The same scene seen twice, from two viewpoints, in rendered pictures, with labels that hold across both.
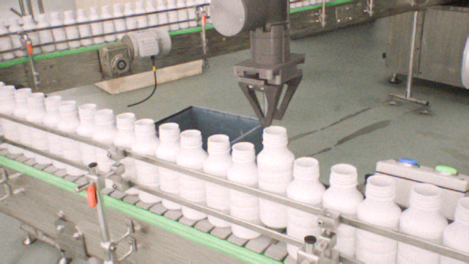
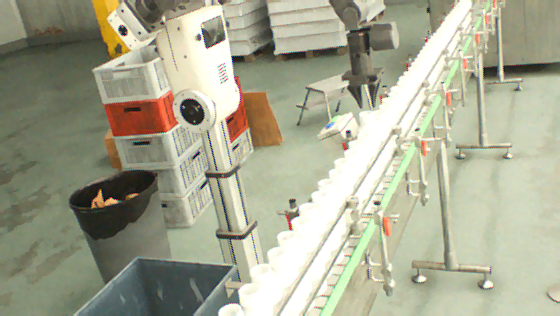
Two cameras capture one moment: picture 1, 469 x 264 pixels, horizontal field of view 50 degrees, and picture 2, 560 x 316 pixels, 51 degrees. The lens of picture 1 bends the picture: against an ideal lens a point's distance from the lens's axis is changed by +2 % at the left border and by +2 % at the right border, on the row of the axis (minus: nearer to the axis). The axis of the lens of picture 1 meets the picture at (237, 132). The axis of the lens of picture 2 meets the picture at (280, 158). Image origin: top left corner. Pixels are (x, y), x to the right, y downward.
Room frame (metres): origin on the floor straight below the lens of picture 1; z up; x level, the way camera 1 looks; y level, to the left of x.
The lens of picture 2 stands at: (1.22, 1.38, 1.70)
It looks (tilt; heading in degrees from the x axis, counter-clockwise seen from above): 21 degrees down; 260
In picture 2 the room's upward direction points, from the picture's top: 11 degrees counter-clockwise
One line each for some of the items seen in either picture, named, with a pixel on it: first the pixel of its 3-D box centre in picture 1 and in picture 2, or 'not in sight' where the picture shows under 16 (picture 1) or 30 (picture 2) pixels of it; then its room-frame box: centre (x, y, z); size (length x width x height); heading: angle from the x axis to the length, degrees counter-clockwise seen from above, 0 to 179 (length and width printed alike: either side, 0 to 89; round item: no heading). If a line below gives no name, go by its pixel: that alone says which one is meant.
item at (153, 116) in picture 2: not in sight; (156, 103); (1.29, -2.53, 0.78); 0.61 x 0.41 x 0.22; 60
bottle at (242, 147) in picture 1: (245, 190); (367, 162); (0.74, -0.01, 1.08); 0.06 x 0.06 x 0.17
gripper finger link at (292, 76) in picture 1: (272, 93); (364, 91); (0.71, -0.06, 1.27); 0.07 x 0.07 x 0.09; 53
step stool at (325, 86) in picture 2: not in sight; (332, 102); (-0.17, -3.45, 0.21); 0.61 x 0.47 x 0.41; 106
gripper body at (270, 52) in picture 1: (270, 47); (361, 65); (0.71, -0.05, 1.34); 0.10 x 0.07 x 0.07; 143
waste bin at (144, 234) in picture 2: not in sight; (130, 242); (1.59, -1.52, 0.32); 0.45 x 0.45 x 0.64
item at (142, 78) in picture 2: not in sight; (147, 71); (1.29, -2.52, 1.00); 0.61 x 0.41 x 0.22; 60
